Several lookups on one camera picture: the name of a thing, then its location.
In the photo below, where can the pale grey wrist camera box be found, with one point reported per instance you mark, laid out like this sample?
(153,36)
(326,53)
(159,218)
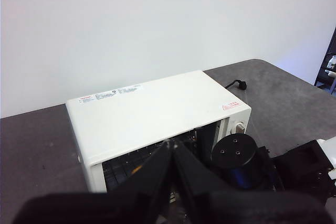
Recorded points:
(328,153)

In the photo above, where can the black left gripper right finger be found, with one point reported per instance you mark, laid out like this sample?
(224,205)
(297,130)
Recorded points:
(249,208)

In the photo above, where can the dark background shelf unit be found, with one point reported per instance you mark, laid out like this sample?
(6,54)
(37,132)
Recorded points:
(325,77)

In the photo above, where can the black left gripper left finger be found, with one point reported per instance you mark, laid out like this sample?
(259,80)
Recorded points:
(105,208)

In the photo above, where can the yellow toy corn cob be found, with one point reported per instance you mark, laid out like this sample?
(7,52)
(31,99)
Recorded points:
(137,169)

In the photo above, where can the cream Toshiba toaster oven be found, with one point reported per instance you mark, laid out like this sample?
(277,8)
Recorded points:
(147,113)

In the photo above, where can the cream oven knob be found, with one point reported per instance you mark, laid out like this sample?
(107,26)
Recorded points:
(240,128)

